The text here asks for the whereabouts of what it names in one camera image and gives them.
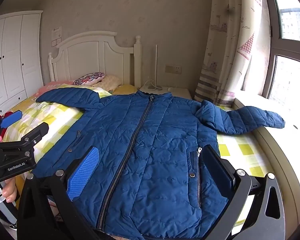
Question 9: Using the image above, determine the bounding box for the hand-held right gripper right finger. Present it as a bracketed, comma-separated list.
[204, 144, 286, 240]

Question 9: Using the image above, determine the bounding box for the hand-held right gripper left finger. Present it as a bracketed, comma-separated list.
[17, 146, 101, 240]

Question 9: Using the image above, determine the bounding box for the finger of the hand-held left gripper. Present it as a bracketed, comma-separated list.
[0, 111, 23, 137]
[0, 122, 49, 155]

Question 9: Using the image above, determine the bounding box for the blue quilted jacket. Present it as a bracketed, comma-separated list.
[31, 86, 286, 240]

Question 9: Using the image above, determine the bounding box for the person's left hand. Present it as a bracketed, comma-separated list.
[0, 176, 16, 209]

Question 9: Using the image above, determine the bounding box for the red cloth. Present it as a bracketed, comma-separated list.
[0, 112, 12, 142]

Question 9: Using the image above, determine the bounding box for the yellow checked bed sheet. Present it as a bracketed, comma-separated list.
[2, 84, 275, 233]

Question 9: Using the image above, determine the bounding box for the pink blanket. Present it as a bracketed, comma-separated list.
[31, 79, 76, 102]

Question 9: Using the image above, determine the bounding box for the white wardrobe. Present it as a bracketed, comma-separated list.
[0, 10, 44, 117]

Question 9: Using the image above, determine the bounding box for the beige window bench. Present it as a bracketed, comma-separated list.
[234, 95, 300, 229]

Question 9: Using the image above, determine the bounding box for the purple patterned pillow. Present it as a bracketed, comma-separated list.
[72, 72, 106, 86]

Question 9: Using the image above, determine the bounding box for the white bedside table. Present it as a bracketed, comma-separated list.
[137, 85, 193, 100]

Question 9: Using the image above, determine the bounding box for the peach checked pillow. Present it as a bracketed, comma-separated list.
[100, 75, 122, 92]

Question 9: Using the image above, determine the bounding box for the yellow pillow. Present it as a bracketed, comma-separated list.
[114, 84, 138, 96]

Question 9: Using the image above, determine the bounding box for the white wooden headboard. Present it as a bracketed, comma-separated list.
[48, 31, 142, 88]

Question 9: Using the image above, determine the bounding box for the white desk lamp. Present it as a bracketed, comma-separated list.
[139, 44, 166, 92]

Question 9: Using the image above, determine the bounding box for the printed curtain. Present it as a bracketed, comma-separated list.
[194, 0, 271, 106]

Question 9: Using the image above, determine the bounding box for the dark framed window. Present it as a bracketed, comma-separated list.
[261, 0, 300, 105]

